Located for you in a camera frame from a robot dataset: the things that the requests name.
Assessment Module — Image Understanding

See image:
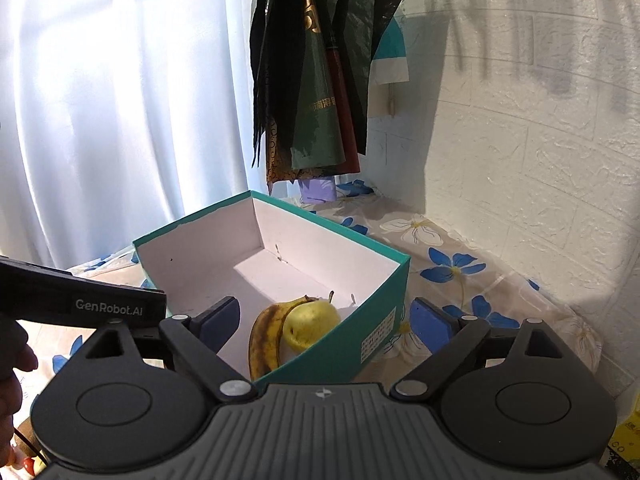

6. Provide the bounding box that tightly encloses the dark green plastic bag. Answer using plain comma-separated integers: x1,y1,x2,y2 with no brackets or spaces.
290,0,381,171

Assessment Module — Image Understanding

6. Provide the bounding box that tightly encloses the black plastic bag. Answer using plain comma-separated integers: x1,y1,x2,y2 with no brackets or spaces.
370,0,413,56
249,0,311,168

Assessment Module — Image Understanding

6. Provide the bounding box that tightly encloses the white curtain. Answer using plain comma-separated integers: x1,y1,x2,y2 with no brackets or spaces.
0,0,281,286

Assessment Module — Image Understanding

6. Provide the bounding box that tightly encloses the yellow green pear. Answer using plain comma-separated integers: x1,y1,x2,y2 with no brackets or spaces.
281,290,342,353

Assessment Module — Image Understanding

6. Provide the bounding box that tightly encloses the spotted yellow banana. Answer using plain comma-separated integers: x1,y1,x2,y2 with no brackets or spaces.
248,296,321,381

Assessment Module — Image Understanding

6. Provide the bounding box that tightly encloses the person's left hand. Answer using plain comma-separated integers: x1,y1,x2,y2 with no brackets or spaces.
0,317,39,438

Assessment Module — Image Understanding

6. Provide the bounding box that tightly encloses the blue floral tablecloth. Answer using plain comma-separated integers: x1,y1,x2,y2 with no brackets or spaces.
50,180,603,411

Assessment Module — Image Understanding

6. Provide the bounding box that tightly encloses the yellow packet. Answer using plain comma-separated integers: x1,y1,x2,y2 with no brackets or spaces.
607,417,640,480

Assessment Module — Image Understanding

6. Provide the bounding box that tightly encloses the purple bag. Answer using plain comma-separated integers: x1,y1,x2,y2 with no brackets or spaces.
298,175,338,204

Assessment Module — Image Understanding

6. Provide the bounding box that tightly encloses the brown patterned bag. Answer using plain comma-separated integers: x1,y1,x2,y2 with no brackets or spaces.
265,115,301,196

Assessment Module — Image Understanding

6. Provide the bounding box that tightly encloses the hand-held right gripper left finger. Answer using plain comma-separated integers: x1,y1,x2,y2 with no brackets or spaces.
82,296,257,405

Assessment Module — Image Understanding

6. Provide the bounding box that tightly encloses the maroon bag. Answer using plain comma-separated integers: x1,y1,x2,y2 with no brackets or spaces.
325,45,362,176

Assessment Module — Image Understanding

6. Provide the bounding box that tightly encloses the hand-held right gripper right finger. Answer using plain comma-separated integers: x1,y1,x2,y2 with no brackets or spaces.
390,297,558,403

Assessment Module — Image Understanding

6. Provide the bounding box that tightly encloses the teal and white bag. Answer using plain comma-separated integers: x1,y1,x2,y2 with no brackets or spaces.
372,15,411,86

